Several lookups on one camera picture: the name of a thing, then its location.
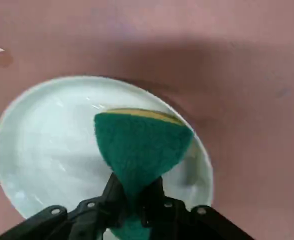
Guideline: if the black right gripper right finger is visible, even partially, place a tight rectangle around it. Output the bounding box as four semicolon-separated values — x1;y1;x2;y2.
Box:
138;175;256;240

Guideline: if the green and yellow sponge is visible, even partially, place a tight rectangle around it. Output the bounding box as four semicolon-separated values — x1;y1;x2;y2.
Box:
93;107;195;240

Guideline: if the pale green round plate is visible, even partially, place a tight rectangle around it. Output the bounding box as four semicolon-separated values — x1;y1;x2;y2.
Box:
0;75;214;227

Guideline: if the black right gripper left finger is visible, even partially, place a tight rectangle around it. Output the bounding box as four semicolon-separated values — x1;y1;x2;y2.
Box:
0;172;129;240

